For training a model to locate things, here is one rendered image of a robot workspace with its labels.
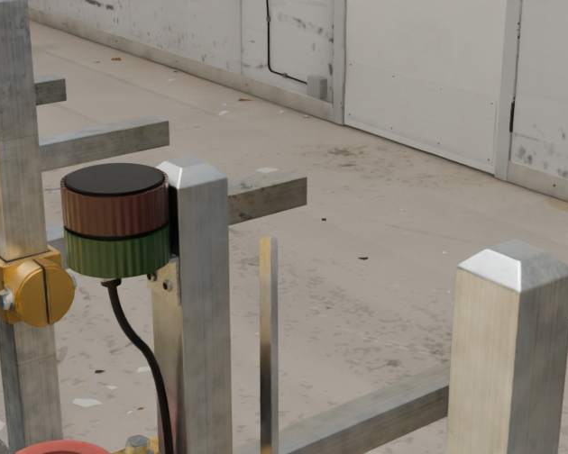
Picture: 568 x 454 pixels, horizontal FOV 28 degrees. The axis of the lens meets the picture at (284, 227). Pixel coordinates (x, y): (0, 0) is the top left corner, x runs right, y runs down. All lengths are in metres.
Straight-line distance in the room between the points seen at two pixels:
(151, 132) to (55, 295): 0.43
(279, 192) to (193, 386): 0.41
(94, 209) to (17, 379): 0.35
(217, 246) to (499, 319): 0.25
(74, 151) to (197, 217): 0.59
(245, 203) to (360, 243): 2.45
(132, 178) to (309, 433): 0.30
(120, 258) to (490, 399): 0.23
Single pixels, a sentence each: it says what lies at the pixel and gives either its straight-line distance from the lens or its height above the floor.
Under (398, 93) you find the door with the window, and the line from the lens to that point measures 4.45.
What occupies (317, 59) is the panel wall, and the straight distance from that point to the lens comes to 4.80.
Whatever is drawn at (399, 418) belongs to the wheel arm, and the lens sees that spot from 0.90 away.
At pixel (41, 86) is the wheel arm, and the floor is 0.95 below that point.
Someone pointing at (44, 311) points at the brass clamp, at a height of 0.93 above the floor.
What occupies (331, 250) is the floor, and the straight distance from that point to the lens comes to 3.44.
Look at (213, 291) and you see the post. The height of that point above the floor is 1.03.
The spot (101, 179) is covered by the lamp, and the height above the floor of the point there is 1.11.
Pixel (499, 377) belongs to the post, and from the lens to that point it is 0.48.
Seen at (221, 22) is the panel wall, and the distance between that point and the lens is 5.34.
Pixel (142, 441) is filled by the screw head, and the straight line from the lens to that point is 0.81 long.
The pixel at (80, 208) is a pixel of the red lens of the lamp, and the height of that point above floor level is 1.10.
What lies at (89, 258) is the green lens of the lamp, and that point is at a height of 1.07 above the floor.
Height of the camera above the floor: 1.31
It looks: 21 degrees down
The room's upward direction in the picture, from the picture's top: straight up
